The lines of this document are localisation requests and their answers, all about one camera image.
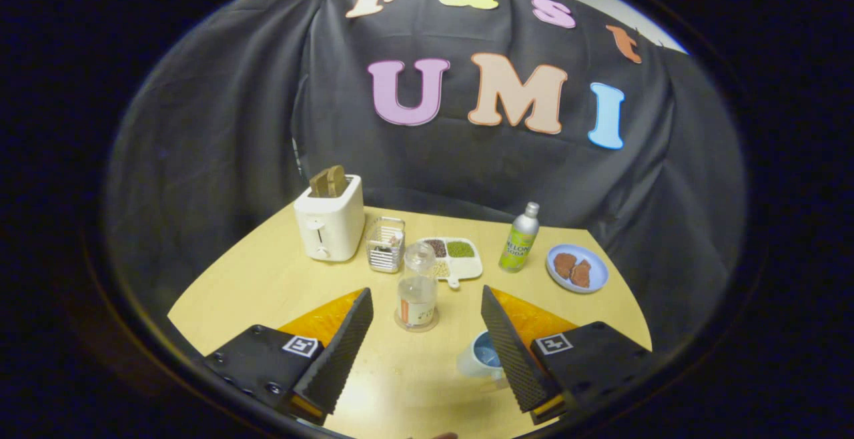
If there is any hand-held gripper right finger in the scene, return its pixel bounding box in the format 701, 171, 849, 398
480, 284, 653, 426

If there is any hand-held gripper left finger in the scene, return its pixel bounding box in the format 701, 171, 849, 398
203, 287, 375, 426

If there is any white and blue cup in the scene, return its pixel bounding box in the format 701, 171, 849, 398
456, 330, 506, 380

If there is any round brown coaster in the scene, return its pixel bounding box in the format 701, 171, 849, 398
394, 308, 440, 334

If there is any clear juice bottle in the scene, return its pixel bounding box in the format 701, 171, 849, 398
398, 242, 439, 328

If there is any green soda bottle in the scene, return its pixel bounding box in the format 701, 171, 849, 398
498, 201, 540, 274

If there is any white sectioned plate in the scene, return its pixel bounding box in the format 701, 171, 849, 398
417, 237, 484, 290

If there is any wooden table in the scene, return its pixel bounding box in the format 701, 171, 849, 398
167, 202, 653, 439

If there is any blue round plate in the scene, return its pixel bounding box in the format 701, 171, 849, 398
546, 244, 610, 294

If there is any clear plastic box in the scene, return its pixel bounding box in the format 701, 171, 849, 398
366, 217, 406, 274

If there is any white toaster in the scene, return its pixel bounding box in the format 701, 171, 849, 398
294, 174, 366, 263

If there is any black backdrop cloth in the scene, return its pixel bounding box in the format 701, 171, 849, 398
107, 0, 747, 360

